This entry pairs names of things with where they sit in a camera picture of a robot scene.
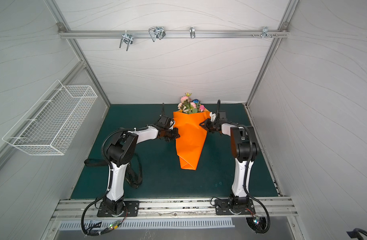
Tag metal bracket clamp right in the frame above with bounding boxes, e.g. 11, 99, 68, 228
252, 27, 278, 39

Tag orange wrapping paper sheet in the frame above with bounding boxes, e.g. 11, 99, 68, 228
173, 110, 210, 170

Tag left black cable conduit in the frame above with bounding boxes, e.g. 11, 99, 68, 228
80, 191, 128, 237

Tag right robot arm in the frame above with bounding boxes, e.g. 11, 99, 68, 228
200, 111, 260, 216

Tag metal hook clamp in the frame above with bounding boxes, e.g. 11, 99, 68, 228
148, 27, 166, 42
119, 32, 133, 51

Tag black printed ribbon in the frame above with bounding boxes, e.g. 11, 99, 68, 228
84, 153, 143, 189

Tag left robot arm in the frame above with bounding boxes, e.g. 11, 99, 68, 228
98, 115, 179, 217

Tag metal hook clamp left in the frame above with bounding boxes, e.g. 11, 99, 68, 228
119, 32, 133, 51

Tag metal hook clamp middle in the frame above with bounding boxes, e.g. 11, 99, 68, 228
148, 27, 166, 42

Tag aluminium front rail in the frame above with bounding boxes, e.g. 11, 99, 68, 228
51, 197, 298, 221

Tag white wire basket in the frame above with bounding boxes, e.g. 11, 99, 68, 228
2, 80, 97, 156

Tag metal ring clamp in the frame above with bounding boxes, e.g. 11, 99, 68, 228
189, 27, 196, 39

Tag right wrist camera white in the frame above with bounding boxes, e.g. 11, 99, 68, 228
210, 112, 217, 122

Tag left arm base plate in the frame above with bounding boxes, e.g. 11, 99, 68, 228
97, 201, 140, 218

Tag magenta fake rose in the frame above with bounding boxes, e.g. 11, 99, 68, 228
198, 105, 206, 112

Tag white slotted cable duct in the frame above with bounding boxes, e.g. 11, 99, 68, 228
58, 218, 235, 231

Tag light pink fake rose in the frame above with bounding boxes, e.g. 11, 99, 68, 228
180, 93, 192, 107

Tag aluminium crossbar rail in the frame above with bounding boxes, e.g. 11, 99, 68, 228
58, 29, 290, 39

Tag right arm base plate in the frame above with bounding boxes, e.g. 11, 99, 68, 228
214, 199, 256, 216

